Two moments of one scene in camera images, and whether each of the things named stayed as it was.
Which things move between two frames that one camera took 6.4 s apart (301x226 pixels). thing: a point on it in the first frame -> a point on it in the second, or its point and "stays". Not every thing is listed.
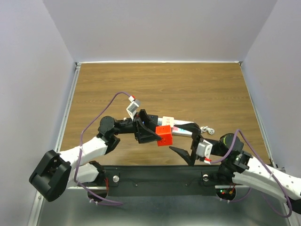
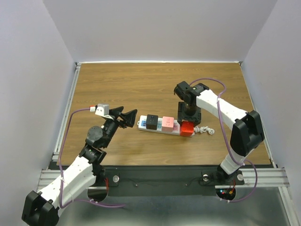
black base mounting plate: [157, 180] stays
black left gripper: [144, 133] -> [128, 117]
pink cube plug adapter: [168, 121] stays
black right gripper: [196, 139] -> [182, 115]
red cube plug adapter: [164, 132] -> [186, 128]
